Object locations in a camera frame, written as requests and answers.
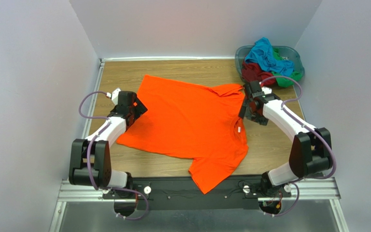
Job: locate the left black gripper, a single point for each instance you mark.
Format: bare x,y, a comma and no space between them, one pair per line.
137,109

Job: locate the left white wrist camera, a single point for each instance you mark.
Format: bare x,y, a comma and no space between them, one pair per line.
113,96

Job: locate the green t shirt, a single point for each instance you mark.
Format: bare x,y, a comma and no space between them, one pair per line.
284,67

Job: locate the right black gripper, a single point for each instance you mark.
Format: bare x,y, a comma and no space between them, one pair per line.
248,108

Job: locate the blue t shirt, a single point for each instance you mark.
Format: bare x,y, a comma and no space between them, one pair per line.
262,53

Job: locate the orange t shirt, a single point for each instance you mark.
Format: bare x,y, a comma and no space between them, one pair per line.
191,121

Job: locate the dark red t shirt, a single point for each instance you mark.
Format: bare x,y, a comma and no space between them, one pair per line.
253,72

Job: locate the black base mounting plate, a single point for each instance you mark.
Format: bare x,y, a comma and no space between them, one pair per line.
181,193

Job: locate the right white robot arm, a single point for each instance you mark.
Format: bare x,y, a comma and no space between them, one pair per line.
310,152

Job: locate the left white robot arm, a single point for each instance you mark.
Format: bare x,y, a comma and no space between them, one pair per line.
90,161

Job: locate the translucent blue plastic basket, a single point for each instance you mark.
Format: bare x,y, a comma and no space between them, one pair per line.
285,52

